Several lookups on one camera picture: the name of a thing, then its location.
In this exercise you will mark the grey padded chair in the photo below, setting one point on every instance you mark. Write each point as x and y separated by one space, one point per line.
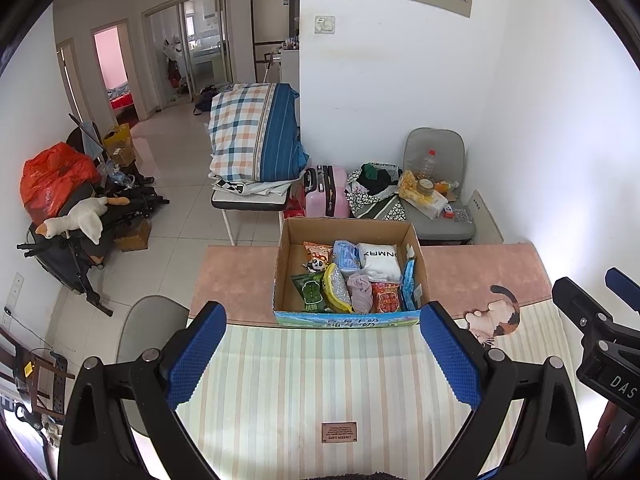
435 140

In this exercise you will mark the orange panda snack packet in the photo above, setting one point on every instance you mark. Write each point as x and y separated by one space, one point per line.
317 255

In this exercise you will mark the white leaning board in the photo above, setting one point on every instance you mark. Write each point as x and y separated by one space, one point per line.
484 217

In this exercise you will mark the wooden chair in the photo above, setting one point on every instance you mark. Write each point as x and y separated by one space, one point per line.
30 375

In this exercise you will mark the purple cloth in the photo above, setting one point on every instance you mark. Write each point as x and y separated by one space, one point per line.
360 292

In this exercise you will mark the narrow blue packet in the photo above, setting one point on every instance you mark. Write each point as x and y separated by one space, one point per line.
409 285

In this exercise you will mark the grey chair with curved back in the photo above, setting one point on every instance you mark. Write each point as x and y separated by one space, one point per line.
150 325

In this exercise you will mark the small brown cardboard box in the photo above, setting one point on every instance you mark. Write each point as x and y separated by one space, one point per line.
134 236

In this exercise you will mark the red snack packet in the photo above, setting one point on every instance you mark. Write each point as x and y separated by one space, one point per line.
386 299

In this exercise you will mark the plaid folded quilt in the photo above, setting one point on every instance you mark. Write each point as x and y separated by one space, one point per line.
255 132

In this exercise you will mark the black backpack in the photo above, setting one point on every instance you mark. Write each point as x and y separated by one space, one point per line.
205 100

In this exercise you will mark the brown tape roll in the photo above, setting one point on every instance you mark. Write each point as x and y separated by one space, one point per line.
425 186

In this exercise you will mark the green snack packet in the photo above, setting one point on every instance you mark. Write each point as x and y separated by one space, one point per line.
310 292

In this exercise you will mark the striped cat print tablecloth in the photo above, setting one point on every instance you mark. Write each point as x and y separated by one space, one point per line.
325 375

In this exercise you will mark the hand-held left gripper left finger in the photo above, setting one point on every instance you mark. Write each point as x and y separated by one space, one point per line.
195 355

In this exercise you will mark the light blue soft packet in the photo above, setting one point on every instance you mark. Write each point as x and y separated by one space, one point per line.
347 256

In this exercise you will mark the black and white patterned bag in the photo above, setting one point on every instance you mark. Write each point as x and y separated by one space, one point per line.
372 195

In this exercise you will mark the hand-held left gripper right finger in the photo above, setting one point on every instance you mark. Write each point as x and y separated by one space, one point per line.
450 355

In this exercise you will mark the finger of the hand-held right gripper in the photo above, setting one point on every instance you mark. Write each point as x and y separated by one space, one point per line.
582 307
625 287

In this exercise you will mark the yellow plastic bag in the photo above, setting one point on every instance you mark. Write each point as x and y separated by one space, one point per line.
409 186

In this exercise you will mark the yellow mesh pouch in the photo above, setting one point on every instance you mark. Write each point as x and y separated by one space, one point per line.
336 287

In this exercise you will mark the black folded stroller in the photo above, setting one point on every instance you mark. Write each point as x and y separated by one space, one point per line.
70 265

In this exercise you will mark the white goose plush toy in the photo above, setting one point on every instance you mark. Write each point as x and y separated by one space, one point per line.
82 220

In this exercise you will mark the yellow open box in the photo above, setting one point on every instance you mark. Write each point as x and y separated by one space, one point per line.
119 142

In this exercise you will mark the orange plastic bag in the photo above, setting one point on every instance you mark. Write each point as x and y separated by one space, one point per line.
55 177

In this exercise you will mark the white wall switch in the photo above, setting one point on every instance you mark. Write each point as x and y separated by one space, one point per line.
324 24

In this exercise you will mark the pink suitcase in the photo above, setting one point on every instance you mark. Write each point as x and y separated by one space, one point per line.
327 192

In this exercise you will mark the printed cardboard box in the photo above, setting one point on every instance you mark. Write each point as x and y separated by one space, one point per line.
295 240

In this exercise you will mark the white garment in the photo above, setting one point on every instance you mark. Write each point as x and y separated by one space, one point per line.
380 262

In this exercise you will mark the person's dark fleece clothing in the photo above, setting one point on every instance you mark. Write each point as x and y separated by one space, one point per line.
380 476

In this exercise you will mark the white tissue pack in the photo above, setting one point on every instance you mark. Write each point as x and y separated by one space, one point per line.
427 205

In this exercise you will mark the clear plastic bottle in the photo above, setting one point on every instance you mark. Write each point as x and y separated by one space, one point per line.
428 165

